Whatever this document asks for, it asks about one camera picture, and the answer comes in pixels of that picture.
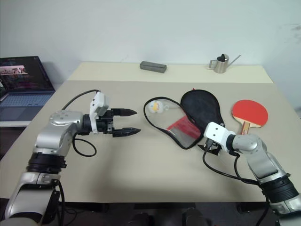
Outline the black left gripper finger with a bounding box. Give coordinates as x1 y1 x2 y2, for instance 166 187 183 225
111 108 138 118
112 127 142 138

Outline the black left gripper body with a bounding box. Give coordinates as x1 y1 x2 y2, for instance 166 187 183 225
95 108 116 135

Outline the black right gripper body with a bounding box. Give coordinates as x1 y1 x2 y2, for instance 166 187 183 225
204 138 222 156

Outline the white and yellow zipper charm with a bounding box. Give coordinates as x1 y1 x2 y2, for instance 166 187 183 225
148 100 170 114

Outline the red and black paddle case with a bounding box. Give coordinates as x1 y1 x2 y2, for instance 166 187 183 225
143 88 226 150

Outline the red table tennis paddle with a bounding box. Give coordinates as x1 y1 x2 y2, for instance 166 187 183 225
231 99 269 135

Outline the grey rectangular box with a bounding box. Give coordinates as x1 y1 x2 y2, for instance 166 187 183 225
139 61 168 74

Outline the silver metal watering can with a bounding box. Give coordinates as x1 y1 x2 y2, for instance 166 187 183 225
207 53 242 74

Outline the open laptop computer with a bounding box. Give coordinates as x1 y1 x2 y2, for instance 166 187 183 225
0 56 56 122

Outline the white side desk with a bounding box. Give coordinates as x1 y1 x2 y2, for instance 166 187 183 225
0 120 32 128

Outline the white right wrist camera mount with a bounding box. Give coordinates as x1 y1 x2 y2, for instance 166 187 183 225
203 121 236 152

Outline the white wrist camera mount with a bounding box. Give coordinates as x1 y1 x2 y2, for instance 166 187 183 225
203 121 236 152
88 91 111 135

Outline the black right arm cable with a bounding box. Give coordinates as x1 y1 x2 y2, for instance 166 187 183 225
202 149 270 187

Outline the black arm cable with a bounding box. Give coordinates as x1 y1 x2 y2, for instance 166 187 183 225
202 149 270 187
56 89 102 226

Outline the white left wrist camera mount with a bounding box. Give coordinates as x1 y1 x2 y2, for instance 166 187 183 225
88 91 111 135

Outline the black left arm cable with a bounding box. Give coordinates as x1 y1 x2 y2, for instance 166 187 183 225
56 89 102 226

